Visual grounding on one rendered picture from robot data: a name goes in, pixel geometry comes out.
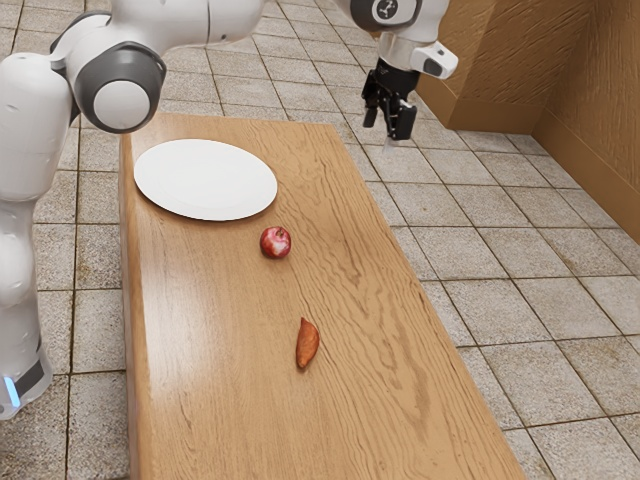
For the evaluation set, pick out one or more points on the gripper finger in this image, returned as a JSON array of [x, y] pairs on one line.
[[370, 116], [402, 122]]

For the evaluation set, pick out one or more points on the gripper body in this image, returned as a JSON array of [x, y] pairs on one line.
[[395, 80]]

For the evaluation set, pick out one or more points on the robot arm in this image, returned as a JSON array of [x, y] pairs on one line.
[[35, 130]]

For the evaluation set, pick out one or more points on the white round plate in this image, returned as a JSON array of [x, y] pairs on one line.
[[205, 179]]

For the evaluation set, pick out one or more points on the red apple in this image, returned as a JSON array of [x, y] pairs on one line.
[[275, 242]]

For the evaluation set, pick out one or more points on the orange sweet potato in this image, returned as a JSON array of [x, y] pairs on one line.
[[307, 344]]

